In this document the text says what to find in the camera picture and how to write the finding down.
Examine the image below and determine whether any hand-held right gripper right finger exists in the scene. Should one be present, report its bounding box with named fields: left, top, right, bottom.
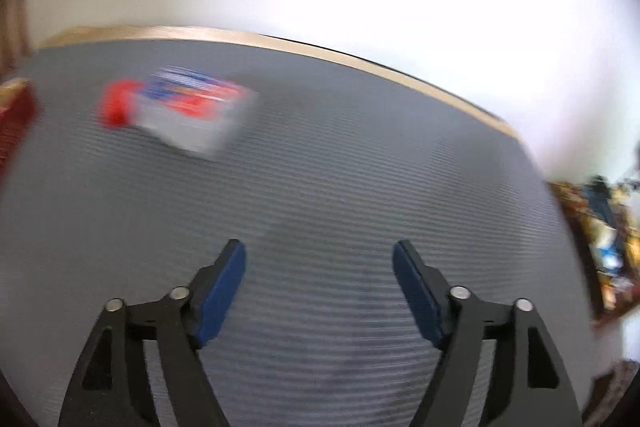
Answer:
left=392, top=239, right=584, bottom=427

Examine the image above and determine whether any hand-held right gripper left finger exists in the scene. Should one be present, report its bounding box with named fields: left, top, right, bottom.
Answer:
left=57, top=238, right=247, bottom=427

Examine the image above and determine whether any clear box red-blue label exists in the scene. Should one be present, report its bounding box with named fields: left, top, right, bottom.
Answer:
left=132, top=67, right=259, bottom=160

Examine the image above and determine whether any gold metal tray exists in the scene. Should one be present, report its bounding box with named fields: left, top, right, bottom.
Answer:
left=0, top=77, right=37, bottom=180

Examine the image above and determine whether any grey textured mat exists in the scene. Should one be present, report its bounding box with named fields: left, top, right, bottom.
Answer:
left=0, top=38, right=599, bottom=427

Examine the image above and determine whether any cluttered wooden shelf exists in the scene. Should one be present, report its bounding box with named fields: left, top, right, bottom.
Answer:
left=549, top=176, right=640, bottom=324

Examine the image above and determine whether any red rectangular block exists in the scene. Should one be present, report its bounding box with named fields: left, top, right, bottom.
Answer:
left=98, top=79, right=146, bottom=130

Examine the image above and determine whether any beige leaf-print curtain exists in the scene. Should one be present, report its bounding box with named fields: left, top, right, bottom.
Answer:
left=0, top=0, right=29, bottom=72

